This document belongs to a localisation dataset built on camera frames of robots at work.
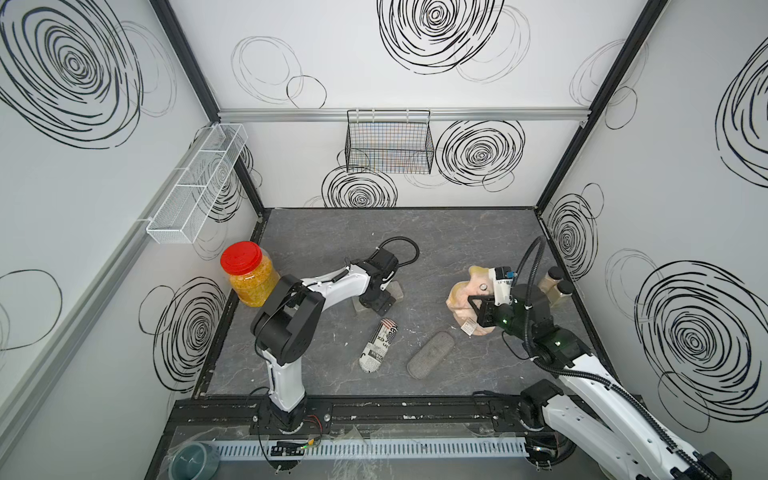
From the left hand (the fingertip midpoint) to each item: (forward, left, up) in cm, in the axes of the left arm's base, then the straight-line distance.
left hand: (372, 297), depth 94 cm
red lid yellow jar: (-2, +33, +15) cm, 36 cm away
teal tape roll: (-43, +38, 0) cm, 57 cm away
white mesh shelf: (+3, +47, +32) cm, 57 cm away
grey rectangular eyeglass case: (+1, -7, +3) cm, 8 cm away
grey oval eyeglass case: (-15, -20, +2) cm, 25 cm away
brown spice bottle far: (+5, -56, +8) cm, 57 cm away
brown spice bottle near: (0, -57, +9) cm, 58 cm away
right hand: (-8, -27, +15) cm, 32 cm away
